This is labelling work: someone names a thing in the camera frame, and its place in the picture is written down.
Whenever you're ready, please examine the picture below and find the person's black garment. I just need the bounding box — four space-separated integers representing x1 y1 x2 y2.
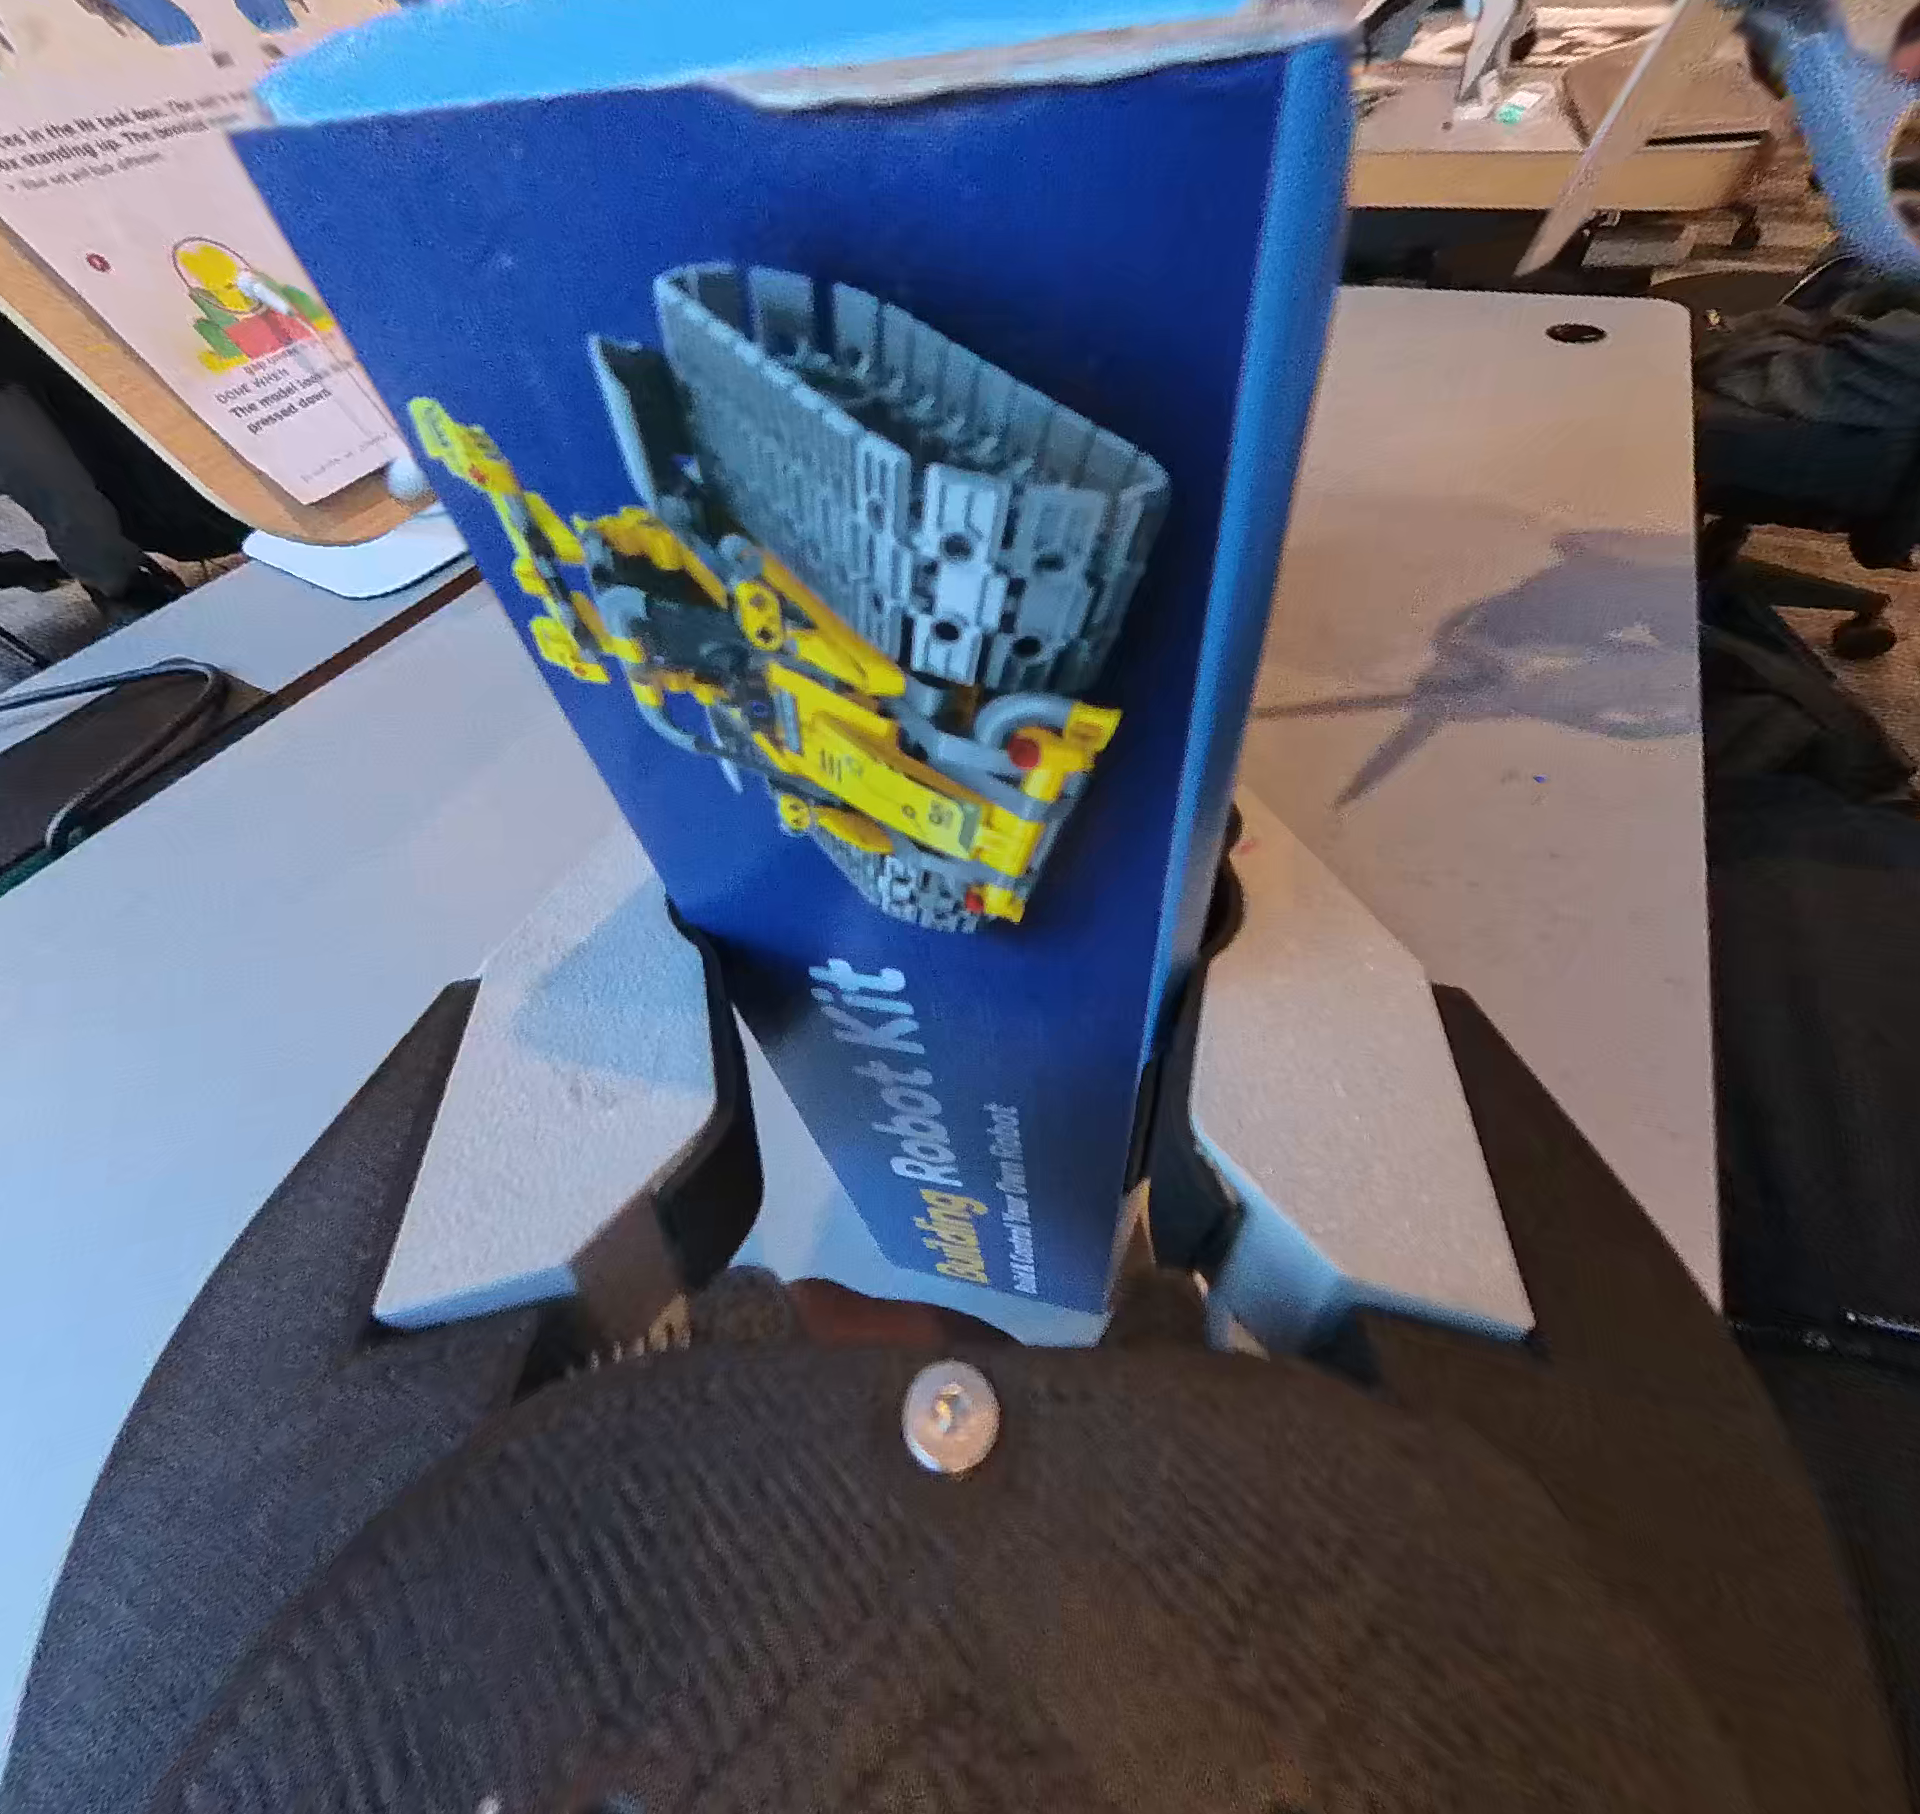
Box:
1712 734 1920 1814

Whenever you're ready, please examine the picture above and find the printed instruction sheet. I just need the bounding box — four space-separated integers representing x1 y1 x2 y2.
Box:
0 0 458 507

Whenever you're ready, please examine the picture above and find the distant grey gripper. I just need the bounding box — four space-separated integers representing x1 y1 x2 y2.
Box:
1354 0 1534 106

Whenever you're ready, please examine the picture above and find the black office chair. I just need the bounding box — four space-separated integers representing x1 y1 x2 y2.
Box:
1694 245 1920 664

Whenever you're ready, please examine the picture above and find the blue robot kit box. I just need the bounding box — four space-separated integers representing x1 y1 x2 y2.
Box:
233 0 1358 1353

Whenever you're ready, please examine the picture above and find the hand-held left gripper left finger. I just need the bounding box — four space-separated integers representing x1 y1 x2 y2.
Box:
371 867 765 1338

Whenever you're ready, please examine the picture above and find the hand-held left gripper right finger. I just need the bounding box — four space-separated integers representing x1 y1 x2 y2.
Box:
1133 804 1534 1343

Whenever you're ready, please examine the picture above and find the instruction sheet on stand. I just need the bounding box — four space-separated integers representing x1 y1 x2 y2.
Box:
0 0 503 551

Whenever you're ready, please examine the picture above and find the white stand base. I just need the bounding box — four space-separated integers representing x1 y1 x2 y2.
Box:
237 507 486 603

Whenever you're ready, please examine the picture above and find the background grey desk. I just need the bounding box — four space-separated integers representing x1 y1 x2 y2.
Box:
1340 0 1816 216

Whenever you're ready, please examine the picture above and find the long black cable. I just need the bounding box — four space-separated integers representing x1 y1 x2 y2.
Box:
0 656 228 858

